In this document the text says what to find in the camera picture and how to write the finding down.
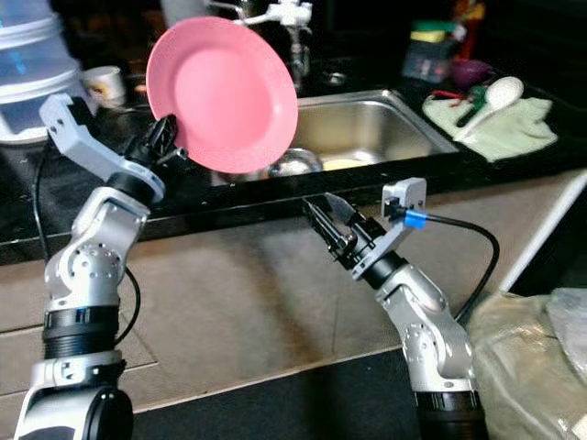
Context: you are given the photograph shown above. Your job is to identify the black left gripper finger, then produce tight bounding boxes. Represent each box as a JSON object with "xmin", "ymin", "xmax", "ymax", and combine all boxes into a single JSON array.
[{"xmin": 152, "ymin": 115, "xmax": 191, "ymax": 166}]

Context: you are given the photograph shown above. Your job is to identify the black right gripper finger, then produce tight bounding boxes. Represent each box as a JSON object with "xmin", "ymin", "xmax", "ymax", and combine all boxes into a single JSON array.
[
  {"xmin": 323, "ymin": 192, "xmax": 360, "ymax": 228},
  {"xmin": 301, "ymin": 201, "xmax": 344, "ymax": 259}
]

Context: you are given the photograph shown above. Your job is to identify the stainless steel bowl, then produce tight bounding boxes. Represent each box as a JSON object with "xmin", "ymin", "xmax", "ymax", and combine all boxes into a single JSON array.
[{"xmin": 265, "ymin": 148, "xmax": 325, "ymax": 178}]

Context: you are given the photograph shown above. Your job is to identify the pink plate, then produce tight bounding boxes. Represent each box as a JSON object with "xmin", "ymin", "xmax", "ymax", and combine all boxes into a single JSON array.
[{"xmin": 146, "ymin": 16, "xmax": 300, "ymax": 176}]

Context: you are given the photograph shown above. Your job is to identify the yellow plate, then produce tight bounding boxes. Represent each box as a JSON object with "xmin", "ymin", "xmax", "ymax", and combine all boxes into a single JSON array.
[{"xmin": 320, "ymin": 157, "xmax": 369, "ymax": 173}]

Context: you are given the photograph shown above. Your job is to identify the white printed mug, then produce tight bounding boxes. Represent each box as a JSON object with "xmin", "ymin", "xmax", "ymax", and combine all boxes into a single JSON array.
[{"xmin": 85, "ymin": 66, "xmax": 128, "ymax": 107}]

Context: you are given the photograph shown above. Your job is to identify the stainless steel sink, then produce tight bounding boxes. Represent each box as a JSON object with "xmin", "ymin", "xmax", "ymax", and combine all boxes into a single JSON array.
[{"xmin": 210, "ymin": 88, "xmax": 460, "ymax": 185}]

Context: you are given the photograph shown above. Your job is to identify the grey tiled counter cabinet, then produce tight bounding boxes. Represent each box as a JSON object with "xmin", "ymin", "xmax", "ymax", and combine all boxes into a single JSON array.
[{"xmin": 0, "ymin": 170, "xmax": 587, "ymax": 432}]

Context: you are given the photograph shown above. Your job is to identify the white stacked plastic container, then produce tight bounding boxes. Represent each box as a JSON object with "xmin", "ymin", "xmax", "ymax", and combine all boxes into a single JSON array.
[{"xmin": 0, "ymin": 0, "xmax": 89, "ymax": 144}]

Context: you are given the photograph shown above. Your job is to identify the grey kettle with red button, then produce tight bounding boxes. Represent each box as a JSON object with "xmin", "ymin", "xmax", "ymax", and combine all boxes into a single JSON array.
[{"xmin": 161, "ymin": 0, "xmax": 211, "ymax": 28}]

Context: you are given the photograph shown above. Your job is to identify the small red utensil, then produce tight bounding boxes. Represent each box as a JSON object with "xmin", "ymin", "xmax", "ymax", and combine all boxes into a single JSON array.
[{"xmin": 428, "ymin": 86, "xmax": 465, "ymax": 101}]

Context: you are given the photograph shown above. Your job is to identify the clear plastic container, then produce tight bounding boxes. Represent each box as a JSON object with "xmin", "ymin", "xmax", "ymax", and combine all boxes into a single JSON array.
[{"xmin": 402, "ymin": 37, "xmax": 456, "ymax": 83}]

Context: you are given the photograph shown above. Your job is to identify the white and metal faucet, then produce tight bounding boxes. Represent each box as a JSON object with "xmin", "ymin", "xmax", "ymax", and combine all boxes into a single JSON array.
[{"xmin": 210, "ymin": 0, "xmax": 316, "ymax": 89}]

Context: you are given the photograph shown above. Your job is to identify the black floor mat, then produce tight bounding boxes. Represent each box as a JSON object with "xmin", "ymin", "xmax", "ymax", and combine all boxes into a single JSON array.
[{"xmin": 133, "ymin": 341, "xmax": 423, "ymax": 440}]

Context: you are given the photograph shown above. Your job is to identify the purple bowl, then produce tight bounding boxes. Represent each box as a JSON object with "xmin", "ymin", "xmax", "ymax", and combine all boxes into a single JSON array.
[{"xmin": 451, "ymin": 59, "xmax": 491, "ymax": 88}]

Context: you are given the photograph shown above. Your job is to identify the light green dish cloth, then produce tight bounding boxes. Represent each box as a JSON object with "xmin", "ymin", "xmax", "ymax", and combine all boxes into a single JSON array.
[{"xmin": 423, "ymin": 93, "xmax": 559, "ymax": 164}]

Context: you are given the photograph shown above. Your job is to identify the yellow green sponge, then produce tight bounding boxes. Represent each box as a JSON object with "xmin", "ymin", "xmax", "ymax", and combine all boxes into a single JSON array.
[{"xmin": 410, "ymin": 19, "xmax": 459, "ymax": 44}]

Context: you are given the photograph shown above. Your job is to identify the white plastic ladle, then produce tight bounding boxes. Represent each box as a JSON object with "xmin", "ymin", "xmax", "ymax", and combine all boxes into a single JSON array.
[{"xmin": 455, "ymin": 76, "xmax": 525, "ymax": 141}]

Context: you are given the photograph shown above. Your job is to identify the olive green sack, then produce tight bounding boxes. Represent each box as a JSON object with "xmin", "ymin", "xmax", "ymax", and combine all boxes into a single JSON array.
[{"xmin": 458, "ymin": 291, "xmax": 587, "ymax": 440}]

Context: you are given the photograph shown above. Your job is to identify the clear plastic bag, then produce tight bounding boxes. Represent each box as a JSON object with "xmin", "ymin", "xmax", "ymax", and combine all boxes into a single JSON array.
[{"xmin": 545, "ymin": 286, "xmax": 587, "ymax": 378}]

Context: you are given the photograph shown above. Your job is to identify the red and yellow object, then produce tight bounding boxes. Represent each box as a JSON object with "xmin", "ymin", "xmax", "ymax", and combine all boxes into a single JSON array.
[{"xmin": 453, "ymin": 0, "xmax": 486, "ymax": 61}]

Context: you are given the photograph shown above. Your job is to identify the black cable with blue tape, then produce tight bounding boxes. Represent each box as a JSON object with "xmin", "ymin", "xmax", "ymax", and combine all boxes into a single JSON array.
[{"xmin": 399, "ymin": 209, "xmax": 501, "ymax": 324}]

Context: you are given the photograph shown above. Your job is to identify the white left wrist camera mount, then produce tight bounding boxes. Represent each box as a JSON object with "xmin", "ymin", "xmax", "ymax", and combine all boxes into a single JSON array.
[{"xmin": 39, "ymin": 93, "xmax": 168, "ymax": 203}]

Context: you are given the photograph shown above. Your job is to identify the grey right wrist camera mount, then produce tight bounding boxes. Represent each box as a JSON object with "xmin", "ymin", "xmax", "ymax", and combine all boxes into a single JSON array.
[{"xmin": 350, "ymin": 177, "xmax": 427, "ymax": 281}]

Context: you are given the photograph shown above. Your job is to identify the green black handled utensil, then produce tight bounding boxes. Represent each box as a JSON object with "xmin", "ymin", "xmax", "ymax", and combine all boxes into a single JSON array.
[{"xmin": 455, "ymin": 83, "xmax": 490, "ymax": 128}]

